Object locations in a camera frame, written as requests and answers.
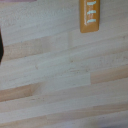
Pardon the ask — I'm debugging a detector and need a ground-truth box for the black rounded object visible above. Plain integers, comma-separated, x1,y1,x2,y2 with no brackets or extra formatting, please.
0,30,5,65

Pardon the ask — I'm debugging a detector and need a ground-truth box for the orange rectangular block white print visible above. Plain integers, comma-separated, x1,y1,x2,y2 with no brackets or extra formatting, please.
79,0,101,34

